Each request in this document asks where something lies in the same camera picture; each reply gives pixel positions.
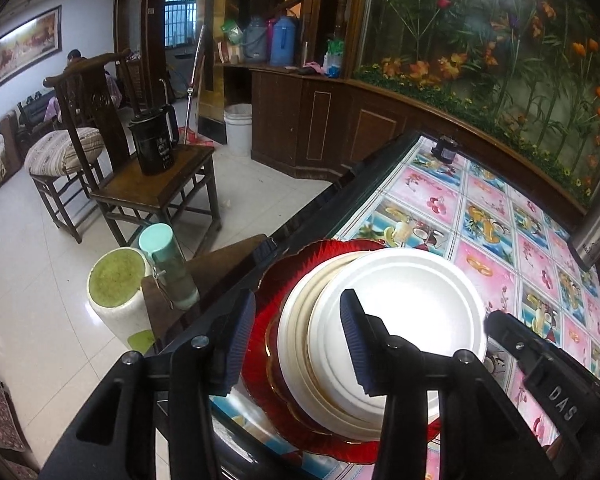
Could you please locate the small brown wooden stool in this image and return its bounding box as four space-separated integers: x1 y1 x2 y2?
140 234 281 341

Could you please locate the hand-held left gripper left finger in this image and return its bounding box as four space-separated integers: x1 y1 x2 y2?
40 290 257 480

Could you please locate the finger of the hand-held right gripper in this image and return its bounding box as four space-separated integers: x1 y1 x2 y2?
485 310 600 442

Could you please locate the dark patterned cloth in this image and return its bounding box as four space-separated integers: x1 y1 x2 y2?
0 370 38 480

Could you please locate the white stool with green top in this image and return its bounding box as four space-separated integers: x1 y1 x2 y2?
87 247 156 351

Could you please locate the green and white package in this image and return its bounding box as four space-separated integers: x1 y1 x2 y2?
325 39 345 78

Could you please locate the small black device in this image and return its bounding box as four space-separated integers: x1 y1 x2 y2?
431 135 461 165

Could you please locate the stainless steel thermos jug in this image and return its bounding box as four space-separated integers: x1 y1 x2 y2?
572 157 600 271

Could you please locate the large red plastic plate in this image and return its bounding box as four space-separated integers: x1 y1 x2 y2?
240 239 441 463

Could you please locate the blue thermos flask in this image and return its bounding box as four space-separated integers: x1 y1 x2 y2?
269 16 295 67

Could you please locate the dark wooden high-back chair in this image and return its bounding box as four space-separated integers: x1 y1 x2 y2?
45 49 223 261

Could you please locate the metal handled mop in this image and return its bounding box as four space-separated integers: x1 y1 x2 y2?
180 25 216 146

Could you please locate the black electric kettle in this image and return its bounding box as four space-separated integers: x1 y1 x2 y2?
128 105 179 176

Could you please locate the mint green bottle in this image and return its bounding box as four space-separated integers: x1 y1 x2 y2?
138 223 201 311

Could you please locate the barred window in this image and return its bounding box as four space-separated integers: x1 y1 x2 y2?
163 0 198 48

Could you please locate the red carton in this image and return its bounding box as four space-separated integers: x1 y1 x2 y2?
217 40 243 65

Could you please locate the fruit print tablecloth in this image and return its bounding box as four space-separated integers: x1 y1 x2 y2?
215 132 600 480

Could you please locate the striped seat cushion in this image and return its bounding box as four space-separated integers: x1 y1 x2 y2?
24 127 106 177

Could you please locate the dark wooden stool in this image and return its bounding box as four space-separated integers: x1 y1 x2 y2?
30 165 106 244

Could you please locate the white paper plate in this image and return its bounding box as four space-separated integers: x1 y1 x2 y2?
307 249 489 426

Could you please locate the framed wall painting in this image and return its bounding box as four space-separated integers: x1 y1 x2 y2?
0 5 62 98

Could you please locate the artificial flower display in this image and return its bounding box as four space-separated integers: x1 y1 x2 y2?
352 0 600 206

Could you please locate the white plastic bucket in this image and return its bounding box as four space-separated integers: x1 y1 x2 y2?
224 103 253 157

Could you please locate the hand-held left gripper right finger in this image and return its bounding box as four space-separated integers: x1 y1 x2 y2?
340 288 561 480

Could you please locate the grey-blue thermos flask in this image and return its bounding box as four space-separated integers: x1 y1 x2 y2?
243 16 268 63

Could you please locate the brown wooden cabinet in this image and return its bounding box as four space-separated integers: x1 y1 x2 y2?
215 60 591 231

